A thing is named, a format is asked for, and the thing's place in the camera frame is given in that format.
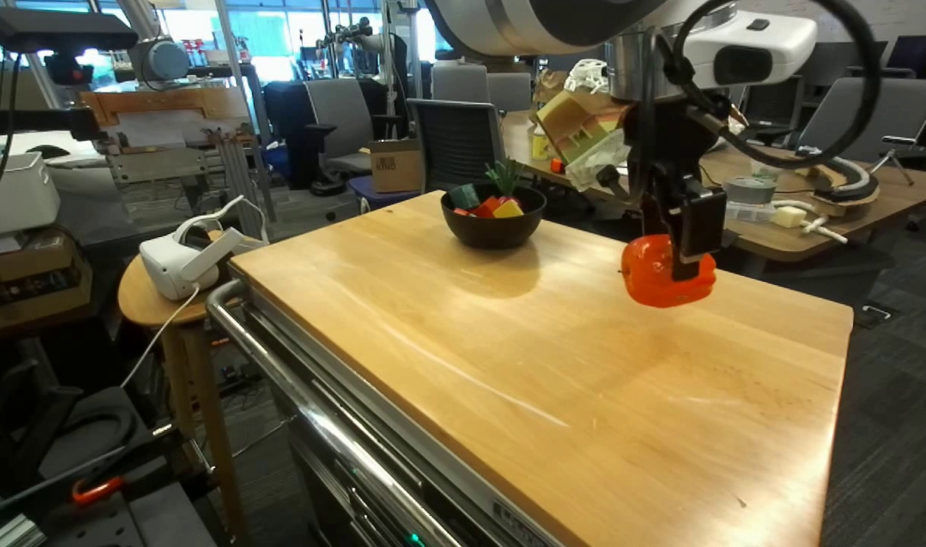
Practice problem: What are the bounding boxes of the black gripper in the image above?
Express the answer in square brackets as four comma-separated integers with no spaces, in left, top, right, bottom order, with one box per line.
[624,93,732,285]

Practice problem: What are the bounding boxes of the orange pumpkin toy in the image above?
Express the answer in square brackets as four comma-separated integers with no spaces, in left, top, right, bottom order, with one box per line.
[620,230,721,311]

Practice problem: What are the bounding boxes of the red radish toy green leaves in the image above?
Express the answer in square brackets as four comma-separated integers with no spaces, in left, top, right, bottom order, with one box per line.
[482,157,524,200]

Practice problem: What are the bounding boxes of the teal hexagonal prism block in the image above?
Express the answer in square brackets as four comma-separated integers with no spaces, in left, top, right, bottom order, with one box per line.
[445,181,482,212]

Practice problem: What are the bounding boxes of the black bowl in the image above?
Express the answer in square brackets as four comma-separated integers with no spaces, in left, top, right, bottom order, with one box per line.
[438,179,551,253]

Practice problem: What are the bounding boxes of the grey tape roll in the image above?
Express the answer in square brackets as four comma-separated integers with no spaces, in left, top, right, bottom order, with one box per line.
[729,170,780,205]

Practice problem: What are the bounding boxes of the white power adapter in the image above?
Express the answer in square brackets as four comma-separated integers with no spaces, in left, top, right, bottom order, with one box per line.
[768,196,849,249]

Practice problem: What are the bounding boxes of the chips bag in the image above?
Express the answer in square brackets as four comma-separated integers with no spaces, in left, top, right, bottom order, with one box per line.
[534,87,635,190]

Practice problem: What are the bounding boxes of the black white curved headset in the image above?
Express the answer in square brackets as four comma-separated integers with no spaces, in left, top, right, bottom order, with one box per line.
[802,154,883,212]

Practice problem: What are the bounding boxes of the wooden office desk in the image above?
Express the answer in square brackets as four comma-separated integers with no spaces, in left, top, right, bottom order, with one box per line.
[500,108,926,270]

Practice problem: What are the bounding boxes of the grey office chair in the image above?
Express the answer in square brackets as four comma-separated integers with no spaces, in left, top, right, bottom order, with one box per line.
[795,74,926,173]
[302,77,381,195]

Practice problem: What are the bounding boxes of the cardboard box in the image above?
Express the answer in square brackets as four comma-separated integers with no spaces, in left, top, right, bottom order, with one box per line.
[367,132,428,196]

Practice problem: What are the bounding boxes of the wooden table cart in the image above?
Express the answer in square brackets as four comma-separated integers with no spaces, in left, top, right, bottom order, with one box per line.
[231,285,607,547]

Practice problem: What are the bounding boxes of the white VR headset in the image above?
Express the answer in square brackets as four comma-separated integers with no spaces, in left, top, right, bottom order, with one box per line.
[136,195,269,305]

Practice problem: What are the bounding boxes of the round wooden stool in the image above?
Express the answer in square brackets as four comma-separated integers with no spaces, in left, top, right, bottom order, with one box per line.
[117,253,252,540]

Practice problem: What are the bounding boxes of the brown cardboard stack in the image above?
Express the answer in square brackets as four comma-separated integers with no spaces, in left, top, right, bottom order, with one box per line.
[0,230,95,340]

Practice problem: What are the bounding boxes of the white storage box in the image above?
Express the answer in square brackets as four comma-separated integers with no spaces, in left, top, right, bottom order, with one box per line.
[0,149,64,243]

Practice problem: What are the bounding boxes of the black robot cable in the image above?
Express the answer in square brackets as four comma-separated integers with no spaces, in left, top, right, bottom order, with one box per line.
[653,0,887,173]

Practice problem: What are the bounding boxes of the steel cart handle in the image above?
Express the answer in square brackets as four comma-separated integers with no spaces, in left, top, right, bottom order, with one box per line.
[205,275,464,547]

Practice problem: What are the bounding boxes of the white thin cable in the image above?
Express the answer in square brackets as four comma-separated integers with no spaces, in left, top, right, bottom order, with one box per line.
[119,281,208,395]

